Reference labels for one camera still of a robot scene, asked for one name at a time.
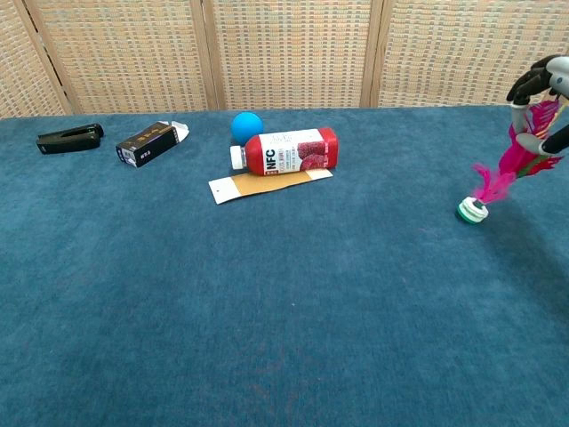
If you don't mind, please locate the red NFC juice bottle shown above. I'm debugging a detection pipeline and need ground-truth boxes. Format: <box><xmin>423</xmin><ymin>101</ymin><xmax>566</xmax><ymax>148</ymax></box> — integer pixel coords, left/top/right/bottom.
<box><xmin>229</xmin><ymin>127</ymin><xmax>340</xmax><ymax>177</ymax></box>

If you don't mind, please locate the blue ball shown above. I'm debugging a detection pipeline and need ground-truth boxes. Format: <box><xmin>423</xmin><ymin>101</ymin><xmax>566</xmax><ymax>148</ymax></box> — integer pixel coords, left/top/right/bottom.
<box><xmin>230</xmin><ymin>111</ymin><xmax>264</xmax><ymax>146</ymax></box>

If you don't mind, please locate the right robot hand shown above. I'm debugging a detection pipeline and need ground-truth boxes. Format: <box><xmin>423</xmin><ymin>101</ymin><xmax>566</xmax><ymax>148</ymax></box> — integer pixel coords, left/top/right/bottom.
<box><xmin>506</xmin><ymin>54</ymin><xmax>569</xmax><ymax>157</ymax></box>

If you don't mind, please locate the black stapler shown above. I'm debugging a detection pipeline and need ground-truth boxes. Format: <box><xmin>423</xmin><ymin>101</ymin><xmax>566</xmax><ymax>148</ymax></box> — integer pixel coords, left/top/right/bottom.
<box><xmin>36</xmin><ymin>123</ymin><xmax>105</xmax><ymax>156</ymax></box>

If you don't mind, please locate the blue carpet table cover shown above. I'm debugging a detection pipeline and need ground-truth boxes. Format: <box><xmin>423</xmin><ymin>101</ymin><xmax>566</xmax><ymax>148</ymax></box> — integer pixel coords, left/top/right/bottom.
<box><xmin>0</xmin><ymin>102</ymin><xmax>569</xmax><ymax>427</ymax></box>

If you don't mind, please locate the woven folding screen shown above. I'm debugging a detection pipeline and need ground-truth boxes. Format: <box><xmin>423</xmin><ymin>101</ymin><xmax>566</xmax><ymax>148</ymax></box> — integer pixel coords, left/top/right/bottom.
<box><xmin>0</xmin><ymin>0</ymin><xmax>569</xmax><ymax>119</ymax></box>

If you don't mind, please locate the tan and white paper card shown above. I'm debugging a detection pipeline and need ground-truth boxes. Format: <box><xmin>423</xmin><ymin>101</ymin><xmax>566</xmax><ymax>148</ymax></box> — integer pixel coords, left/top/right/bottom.
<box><xmin>208</xmin><ymin>168</ymin><xmax>334</xmax><ymax>205</ymax></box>

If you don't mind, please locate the black carton box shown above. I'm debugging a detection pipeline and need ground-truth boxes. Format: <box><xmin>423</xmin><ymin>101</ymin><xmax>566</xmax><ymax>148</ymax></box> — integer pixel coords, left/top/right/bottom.
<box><xmin>115</xmin><ymin>120</ymin><xmax>190</xmax><ymax>169</ymax></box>

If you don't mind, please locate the colourful feather shuttlecock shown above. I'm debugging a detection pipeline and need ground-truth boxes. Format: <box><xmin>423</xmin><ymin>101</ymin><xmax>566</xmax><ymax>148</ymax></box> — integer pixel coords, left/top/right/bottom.
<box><xmin>455</xmin><ymin>100</ymin><xmax>566</xmax><ymax>223</ymax></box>

